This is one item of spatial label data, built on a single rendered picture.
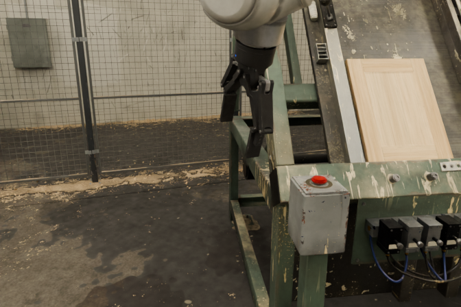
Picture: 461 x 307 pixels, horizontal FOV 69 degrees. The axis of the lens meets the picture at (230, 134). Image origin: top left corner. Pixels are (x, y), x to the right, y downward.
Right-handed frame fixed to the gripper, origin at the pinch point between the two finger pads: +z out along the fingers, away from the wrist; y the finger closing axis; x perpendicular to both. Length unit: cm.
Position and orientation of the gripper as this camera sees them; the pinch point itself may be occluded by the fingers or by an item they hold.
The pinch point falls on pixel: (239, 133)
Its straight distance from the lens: 72.2
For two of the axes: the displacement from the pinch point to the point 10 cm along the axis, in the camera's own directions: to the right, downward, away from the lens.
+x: -9.1, 1.1, -4.0
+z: -1.4, 8.2, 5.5
